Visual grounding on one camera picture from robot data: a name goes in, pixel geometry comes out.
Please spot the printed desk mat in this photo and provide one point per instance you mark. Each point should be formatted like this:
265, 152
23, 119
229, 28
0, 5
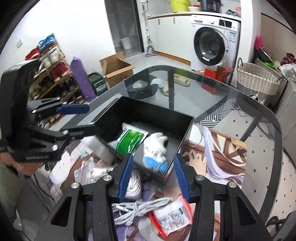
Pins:
219, 162

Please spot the yellow green bucket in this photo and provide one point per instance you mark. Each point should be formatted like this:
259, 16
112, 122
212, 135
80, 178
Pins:
179, 5

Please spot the white wicker basket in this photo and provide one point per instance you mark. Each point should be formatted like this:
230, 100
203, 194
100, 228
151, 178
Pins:
256, 78

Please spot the beige slipper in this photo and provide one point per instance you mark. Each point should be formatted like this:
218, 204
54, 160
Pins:
165, 90
181, 80

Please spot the pile of clothes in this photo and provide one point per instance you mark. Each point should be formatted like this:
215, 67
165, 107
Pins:
289, 64

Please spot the pink item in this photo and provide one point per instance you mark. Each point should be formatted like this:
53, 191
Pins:
259, 42

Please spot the dark green box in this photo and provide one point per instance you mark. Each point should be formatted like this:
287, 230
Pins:
99, 84

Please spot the wooden shoe rack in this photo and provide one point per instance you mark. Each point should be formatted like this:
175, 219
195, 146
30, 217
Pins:
55, 81

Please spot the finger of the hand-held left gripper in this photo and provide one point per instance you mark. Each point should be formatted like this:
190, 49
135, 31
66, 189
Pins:
74, 109
69, 134

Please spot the flat mop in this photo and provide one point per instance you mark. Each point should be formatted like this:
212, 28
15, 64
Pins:
150, 49

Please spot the green white packet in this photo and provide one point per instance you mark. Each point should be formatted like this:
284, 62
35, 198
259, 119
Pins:
129, 141

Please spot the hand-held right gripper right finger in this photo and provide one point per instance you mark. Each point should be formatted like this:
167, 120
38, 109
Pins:
182, 179

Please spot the black trash bin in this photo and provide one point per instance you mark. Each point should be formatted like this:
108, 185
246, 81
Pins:
141, 90

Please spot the red box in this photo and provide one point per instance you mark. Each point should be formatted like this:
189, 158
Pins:
209, 81

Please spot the white counter cabinet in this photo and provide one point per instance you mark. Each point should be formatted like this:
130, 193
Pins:
171, 34

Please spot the person's olive trousers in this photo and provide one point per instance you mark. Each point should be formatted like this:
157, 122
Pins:
9, 190

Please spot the open cardboard box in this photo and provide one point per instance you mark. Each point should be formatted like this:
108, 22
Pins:
118, 74

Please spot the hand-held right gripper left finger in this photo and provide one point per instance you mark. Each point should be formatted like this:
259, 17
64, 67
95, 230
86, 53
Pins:
124, 179

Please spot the white washing machine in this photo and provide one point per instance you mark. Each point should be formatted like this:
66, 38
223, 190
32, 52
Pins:
217, 30

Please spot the white blue plush toy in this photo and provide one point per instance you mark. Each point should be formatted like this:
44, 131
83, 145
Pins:
152, 150

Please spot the red white bowl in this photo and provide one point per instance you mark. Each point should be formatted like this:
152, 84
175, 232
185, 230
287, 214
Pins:
193, 8

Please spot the purple rolled mat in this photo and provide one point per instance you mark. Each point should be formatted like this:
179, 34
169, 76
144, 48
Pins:
81, 78

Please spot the grey plastic bin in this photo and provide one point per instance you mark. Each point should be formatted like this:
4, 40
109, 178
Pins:
128, 42

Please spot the grey sofa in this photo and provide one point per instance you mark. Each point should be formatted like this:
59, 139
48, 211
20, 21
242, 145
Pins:
288, 106

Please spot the black green bag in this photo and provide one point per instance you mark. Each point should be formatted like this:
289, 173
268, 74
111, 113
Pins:
263, 55

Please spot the black storage box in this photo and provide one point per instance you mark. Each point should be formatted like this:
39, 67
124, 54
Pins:
161, 120

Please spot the red edged printed packet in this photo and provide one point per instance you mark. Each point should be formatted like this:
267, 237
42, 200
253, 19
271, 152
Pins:
171, 216

